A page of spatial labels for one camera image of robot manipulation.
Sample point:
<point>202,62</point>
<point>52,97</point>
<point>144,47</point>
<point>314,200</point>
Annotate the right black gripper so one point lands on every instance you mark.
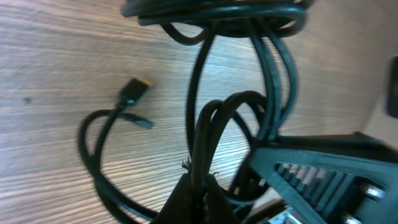
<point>349,178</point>

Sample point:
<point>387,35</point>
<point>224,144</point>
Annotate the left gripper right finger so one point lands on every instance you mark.
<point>217,210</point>

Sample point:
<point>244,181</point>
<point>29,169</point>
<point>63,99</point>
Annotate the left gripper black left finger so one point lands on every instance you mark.
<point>181,206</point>

